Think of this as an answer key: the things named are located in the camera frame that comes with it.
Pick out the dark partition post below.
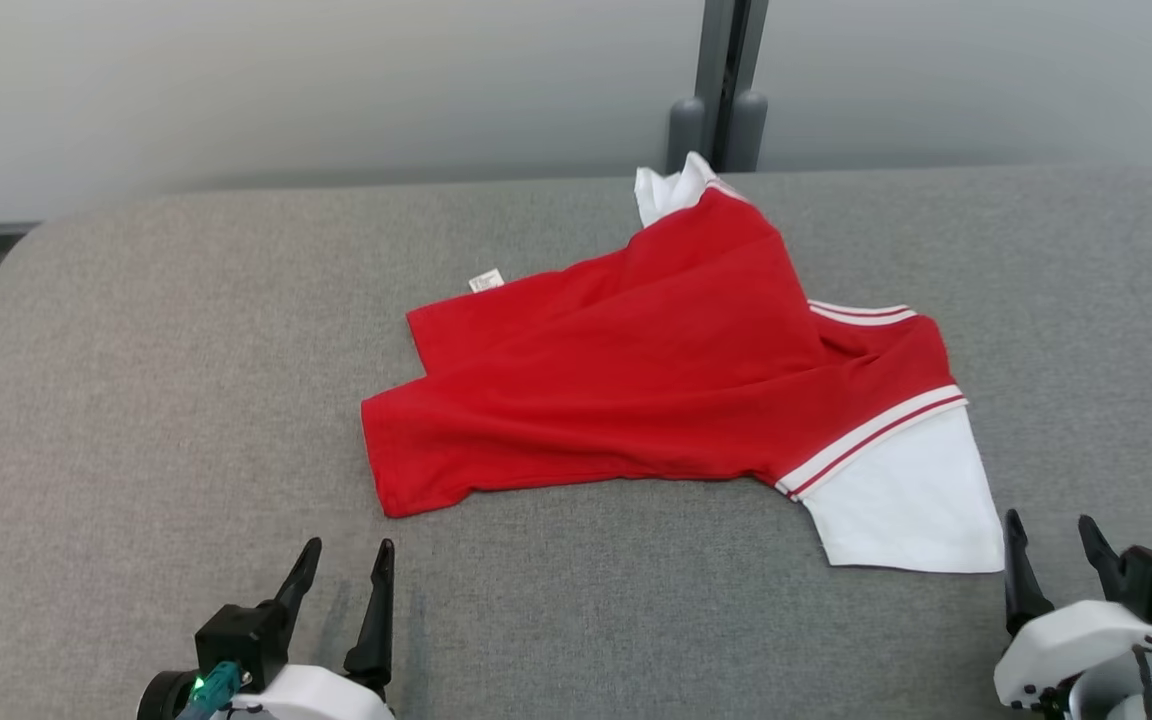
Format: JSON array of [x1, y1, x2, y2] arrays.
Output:
[[693, 0, 770, 171]]

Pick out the red shirt white sleeves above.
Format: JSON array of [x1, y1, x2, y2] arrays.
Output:
[[360, 150, 1007, 575]]

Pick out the grey fabric sofa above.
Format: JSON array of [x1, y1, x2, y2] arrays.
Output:
[[0, 165, 1152, 720]]

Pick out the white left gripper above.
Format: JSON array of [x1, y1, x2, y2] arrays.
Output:
[[224, 537, 399, 720]]

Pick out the grey rounded partition foot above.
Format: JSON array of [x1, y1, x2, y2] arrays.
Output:
[[726, 90, 770, 173], [667, 95, 707, 176]]

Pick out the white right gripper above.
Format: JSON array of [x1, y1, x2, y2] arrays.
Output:
[[993, 509, 1152, 716]]

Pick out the teal left camera connector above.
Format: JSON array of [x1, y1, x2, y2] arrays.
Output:
[[181, 660, 242, 720]]

